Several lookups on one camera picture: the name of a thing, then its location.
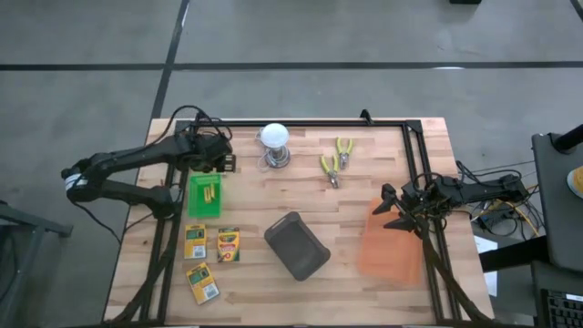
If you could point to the black floor object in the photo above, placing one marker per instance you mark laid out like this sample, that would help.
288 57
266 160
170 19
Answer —
464 1

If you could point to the green plastic bin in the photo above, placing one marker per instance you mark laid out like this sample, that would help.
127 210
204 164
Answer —
205 209

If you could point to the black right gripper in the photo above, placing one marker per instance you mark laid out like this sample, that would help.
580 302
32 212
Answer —
416 198

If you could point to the grey metal table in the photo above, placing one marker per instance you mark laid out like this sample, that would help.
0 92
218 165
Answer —
18 228

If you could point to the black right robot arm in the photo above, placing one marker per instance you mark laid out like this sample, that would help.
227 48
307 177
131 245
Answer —
478 189

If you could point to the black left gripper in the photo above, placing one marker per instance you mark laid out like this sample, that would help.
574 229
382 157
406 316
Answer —
209 152

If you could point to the dark grey desk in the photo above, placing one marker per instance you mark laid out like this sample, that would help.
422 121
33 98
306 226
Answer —
560 218

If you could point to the black keyboard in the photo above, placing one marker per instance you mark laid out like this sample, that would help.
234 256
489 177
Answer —
565 310

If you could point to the yellow green crayon box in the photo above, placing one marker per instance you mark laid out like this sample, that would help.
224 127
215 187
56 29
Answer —
228 246
202 283
195 241

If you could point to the white light bulb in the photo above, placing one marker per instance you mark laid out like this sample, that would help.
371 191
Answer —
260 164
274 135

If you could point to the orange translucent plastic bin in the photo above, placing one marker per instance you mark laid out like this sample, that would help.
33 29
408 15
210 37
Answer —
391 250

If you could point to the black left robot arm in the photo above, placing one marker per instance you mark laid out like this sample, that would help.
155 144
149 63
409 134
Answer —
127 157

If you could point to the white paper sheet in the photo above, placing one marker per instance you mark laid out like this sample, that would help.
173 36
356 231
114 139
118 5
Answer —
489 273

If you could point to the metal lamp socket base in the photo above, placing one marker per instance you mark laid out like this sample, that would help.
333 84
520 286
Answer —
277 157

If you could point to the black desk beam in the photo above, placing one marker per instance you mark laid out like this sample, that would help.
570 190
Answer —
510 255

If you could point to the black pole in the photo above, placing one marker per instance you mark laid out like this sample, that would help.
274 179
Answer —
569 139

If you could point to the blue power box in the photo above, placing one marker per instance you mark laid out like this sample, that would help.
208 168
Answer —
496 219

